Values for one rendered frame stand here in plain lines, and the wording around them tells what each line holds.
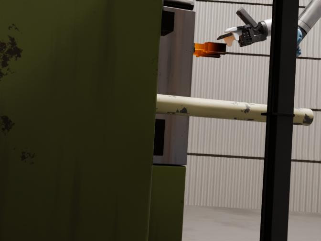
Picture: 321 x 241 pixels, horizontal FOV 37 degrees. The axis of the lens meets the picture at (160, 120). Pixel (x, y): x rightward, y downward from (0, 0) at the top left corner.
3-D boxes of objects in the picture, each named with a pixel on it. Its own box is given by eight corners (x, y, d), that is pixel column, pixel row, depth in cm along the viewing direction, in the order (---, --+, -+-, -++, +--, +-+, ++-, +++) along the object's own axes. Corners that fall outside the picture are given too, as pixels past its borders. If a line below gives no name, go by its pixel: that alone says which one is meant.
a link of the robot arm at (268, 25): (272, 16, 211) (266, 21, 219) (263, 18, 211) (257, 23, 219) (277, 33, 211) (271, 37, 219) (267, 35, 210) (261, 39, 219)
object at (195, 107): (302, 127, 129) (303, 107, 129) (315, 127, 124) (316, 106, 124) (146, 115, 114) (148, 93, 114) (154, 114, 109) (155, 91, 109)
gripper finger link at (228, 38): (219, 49, 219) (238, 43, 215) (215, 37, 219) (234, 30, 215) (221, 49, 222) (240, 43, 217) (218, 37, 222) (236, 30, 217)
